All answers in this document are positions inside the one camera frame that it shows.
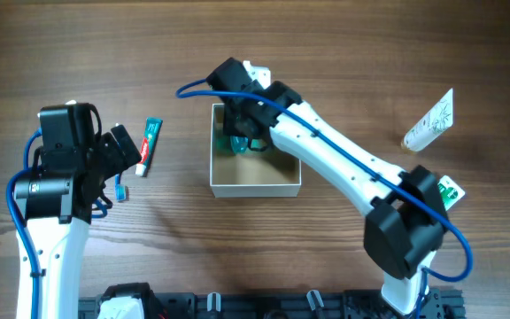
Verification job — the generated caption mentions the teal mouthwash bottle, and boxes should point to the teal mouthwash bottle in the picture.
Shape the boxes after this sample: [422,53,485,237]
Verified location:
[215,135,269,155]

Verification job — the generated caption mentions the white lotion tube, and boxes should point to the white lotion tube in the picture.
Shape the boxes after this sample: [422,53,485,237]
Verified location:
[401,89,453,152]

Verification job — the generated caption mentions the green soap box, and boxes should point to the green soap box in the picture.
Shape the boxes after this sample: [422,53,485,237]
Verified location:
[437,175,466,211]

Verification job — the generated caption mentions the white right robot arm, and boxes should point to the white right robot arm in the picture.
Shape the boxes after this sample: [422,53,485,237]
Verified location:
[206,58,450,315]

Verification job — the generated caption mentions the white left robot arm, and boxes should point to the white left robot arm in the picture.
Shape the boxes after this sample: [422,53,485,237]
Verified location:
[5,103,141,318]

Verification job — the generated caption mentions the blue white toothbrush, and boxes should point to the blue white toothbrush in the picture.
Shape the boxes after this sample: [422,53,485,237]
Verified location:
[114,174,128,202]

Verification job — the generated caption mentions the Colgate toothpaste tube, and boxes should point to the Colgate toothpaste tube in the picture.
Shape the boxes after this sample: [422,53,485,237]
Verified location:
[135,117,163,177]

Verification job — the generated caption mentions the white cardboard box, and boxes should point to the white cardboard box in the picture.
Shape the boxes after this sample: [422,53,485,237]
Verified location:
[209,104,302,198]

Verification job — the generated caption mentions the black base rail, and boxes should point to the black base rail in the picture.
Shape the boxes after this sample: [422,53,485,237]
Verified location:
[78,288,466,319]

